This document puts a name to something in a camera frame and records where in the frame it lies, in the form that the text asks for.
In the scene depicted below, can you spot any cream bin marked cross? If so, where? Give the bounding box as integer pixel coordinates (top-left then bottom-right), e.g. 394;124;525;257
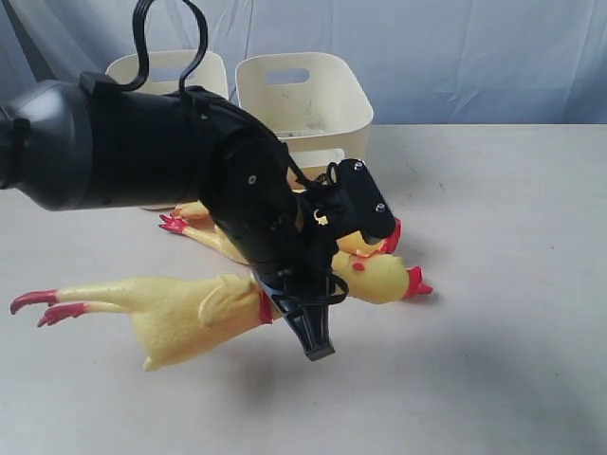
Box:
235;52;374;180

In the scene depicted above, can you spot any headless yellow rubber chicken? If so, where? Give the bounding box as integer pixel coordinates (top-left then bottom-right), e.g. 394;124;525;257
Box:
291;187;403;260

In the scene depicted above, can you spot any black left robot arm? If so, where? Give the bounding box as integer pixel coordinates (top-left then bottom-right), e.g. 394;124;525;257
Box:
1;73;354;360

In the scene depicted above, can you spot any blue backdrop curtain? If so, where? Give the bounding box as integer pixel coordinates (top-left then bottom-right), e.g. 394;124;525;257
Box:
1;1;606;123

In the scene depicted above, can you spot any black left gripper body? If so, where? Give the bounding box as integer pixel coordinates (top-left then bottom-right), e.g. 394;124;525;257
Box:
246;187;351;303

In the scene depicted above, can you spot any cream bin marked circle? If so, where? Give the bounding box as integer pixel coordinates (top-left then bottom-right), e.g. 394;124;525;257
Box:
103;49;230;212

